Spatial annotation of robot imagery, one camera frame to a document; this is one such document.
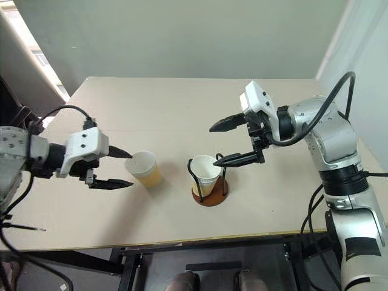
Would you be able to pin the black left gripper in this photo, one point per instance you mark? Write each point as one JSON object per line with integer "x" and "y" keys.
{"x": 82, "y": 169}

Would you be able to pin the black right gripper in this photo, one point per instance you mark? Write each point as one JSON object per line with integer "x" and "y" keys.
{"x": 258, "y": 133}

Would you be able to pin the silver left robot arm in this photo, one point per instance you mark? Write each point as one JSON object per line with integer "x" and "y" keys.
{"x": 12, "y": 145}

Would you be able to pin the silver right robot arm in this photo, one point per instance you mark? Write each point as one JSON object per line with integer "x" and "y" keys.
{"x": 333, "y": 136}

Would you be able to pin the white and yellow paper cup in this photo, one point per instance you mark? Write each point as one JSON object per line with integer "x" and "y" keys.
{"x": 206, "y": 171}
{"x": 145, "y": 169}

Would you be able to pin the dark furniture piece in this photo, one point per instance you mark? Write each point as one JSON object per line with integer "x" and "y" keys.
{"x": 15, "y": 112}

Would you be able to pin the grey window panel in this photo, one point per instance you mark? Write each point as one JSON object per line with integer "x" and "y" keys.
{"x": 30, "y": 69}

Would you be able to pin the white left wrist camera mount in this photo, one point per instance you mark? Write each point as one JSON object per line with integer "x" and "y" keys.
{"x": 88, "y": 141}

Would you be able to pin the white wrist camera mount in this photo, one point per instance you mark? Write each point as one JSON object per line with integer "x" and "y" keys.
{"x": 88, "y": 141}
{"x": 257, "y": 97}

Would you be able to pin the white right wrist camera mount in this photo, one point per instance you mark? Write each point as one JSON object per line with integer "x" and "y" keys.
{"x": 257, "y": 97}

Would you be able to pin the black metal table frame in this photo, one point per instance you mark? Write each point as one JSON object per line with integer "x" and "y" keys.
{"x": 127, "y": 266}

